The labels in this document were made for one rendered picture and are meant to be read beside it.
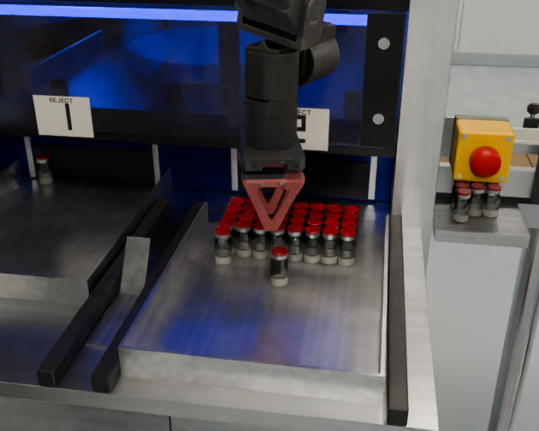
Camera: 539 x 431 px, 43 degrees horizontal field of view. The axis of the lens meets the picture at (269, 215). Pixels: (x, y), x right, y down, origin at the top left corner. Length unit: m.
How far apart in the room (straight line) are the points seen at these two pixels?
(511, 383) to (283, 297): 0.64
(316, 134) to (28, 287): 0.42
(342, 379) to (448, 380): 1.47
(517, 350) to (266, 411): 0.72
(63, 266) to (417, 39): 0.53
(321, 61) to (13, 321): 0.45
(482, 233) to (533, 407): 1.16
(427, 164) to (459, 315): 1.49
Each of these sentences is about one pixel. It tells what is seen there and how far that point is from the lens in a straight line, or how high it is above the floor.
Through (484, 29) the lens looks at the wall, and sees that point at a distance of 5.64.
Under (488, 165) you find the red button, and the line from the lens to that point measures 0.92.
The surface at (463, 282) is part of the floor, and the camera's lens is 2.59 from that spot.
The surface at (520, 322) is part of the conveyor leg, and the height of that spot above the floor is 0.63.
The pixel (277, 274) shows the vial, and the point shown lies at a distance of 0.82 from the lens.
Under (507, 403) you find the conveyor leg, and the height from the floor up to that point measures 0.45.
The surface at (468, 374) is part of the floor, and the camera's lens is 2.16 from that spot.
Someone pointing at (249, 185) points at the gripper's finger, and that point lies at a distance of 0.73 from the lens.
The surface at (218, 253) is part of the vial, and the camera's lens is 0.87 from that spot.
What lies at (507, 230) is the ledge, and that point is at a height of 0.88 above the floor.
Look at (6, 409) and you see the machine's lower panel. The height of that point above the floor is 0.44.
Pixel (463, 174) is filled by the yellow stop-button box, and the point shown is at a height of 0.97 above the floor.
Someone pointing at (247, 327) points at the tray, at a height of 0.88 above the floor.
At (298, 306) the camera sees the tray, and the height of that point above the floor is 0.88.
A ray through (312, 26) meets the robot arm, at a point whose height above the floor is 1.20.
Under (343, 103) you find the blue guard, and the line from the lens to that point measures 0.92.
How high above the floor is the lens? 1.33
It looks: 27 degrees down
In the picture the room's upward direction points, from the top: straight up
